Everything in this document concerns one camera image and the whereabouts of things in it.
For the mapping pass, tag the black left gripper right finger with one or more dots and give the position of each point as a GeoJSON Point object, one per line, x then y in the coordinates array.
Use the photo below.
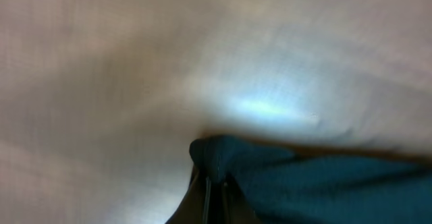
{"type": "Point", "coordinates": [234, 207]}

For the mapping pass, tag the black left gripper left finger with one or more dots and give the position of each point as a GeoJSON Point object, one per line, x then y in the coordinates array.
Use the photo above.
{"type": "Point", "coordinates": [194, 206]}

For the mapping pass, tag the dark teal t-shirt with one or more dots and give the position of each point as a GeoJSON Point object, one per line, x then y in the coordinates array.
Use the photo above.
{"type": "Point", "coordinates": [281, 186]}

